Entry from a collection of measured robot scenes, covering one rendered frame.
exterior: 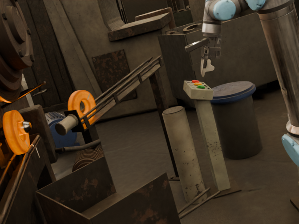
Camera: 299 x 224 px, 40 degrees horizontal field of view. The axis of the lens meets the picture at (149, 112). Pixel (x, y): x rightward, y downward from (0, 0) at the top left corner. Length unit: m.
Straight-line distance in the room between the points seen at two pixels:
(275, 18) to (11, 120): 0.90
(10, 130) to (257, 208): 1.24
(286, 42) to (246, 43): 2.25
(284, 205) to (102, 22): 2.61
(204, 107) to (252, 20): 1.66
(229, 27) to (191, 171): 1.69
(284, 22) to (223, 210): 1.10
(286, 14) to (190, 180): 1.12
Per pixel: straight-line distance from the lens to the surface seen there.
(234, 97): 2.45
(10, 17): 1.36
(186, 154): 2.11
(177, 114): 2.04
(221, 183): 2.27
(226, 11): 1.86
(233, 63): 3.55
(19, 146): 1.42
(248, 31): 3.61
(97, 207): 1.10
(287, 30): 1.36
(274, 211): 2.05
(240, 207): 2.12
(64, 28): 4.16
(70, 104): 1.81
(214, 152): 2.19
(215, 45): 2.02
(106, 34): 4.04
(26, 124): 1.44
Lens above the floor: 1.08
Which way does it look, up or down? 15 degrees down
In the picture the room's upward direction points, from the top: 16 degrees counter-clockwise
